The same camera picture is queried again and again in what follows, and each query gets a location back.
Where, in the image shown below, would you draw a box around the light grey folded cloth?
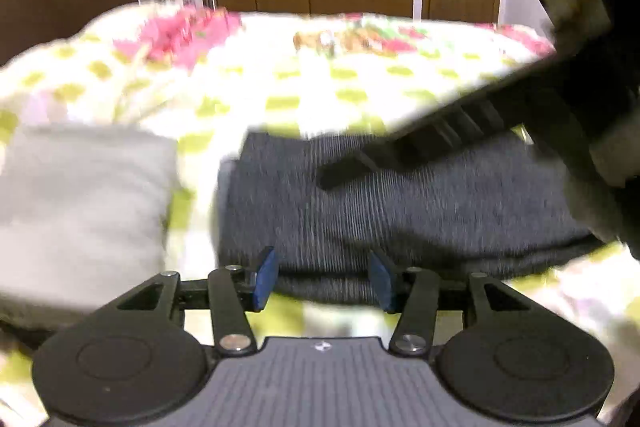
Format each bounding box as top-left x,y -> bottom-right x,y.
0,123 -> 179,325

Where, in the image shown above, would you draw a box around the checkered printed blanket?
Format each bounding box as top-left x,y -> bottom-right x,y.
0,2 -> 640,427

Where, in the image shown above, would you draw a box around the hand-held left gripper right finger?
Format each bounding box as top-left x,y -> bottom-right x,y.
369,249 -> 532,356

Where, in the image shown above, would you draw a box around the dark grey knit pants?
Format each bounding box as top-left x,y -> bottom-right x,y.
216,131 -> 607,306

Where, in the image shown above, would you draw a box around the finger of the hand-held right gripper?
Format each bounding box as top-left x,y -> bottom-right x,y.
317,69 -> 531,192

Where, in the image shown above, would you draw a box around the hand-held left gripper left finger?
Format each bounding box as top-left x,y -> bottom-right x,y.
116,247 -> 280,356

